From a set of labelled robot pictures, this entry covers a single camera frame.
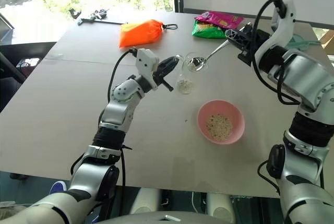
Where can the small black clamp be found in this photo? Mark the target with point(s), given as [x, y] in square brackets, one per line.
[75, 13]

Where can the clear glass mug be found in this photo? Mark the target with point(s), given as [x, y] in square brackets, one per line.
[182, 73]

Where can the white rounded shape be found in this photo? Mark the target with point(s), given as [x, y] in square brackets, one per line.
[220, 207]
[144, 200]

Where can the silver metal spoon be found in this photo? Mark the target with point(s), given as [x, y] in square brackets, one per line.
[214, 51]

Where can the brown cardboard box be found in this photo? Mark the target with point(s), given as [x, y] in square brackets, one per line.
[327, 40]

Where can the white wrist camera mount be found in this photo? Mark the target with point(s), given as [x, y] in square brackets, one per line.
[146, 60]
[283, 29]

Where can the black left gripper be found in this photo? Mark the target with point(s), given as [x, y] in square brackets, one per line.
[159, 73]

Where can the long black bar tool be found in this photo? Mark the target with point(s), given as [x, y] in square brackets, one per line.
[104, 21]

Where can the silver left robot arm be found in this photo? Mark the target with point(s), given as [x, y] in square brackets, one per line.
[114, 114]

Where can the pink bowl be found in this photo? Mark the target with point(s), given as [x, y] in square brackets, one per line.
[235, 119]

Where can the black chair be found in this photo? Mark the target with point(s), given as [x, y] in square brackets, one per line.
[18, 59]

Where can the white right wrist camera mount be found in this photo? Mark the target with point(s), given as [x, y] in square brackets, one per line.
[283, 29]

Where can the teal green mesh item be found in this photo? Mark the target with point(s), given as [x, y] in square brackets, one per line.
[300, 41]

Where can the black tool cluster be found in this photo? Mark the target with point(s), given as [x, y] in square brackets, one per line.
[98, 14]

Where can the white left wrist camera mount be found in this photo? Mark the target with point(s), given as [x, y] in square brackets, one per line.
[146, 60]

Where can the blue round object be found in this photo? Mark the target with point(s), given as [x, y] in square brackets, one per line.
[58, 187]

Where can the oatmeal heap in bowl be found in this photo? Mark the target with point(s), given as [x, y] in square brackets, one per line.
[219, 127]

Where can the green pink snack bag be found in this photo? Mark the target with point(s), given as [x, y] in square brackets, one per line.
[214, 26]

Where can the oatmeal in glass mug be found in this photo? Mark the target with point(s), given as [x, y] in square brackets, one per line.
[185, 86]

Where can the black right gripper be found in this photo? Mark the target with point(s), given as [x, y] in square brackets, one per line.
[254, 41]

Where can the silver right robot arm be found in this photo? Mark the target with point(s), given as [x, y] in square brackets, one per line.
[305, 83]

